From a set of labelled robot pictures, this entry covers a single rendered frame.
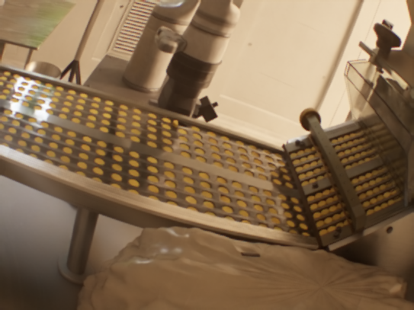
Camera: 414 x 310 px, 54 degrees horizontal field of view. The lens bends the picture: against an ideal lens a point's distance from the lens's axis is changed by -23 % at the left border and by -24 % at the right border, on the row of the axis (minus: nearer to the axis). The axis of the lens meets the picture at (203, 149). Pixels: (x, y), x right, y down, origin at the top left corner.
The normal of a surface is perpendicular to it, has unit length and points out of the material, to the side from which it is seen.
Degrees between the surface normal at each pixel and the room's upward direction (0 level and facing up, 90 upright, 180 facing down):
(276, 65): 90
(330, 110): 90
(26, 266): 0
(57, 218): 0
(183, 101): 70
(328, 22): 90
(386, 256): 90
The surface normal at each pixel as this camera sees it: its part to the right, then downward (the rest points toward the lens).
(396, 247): 0.09, 0.50
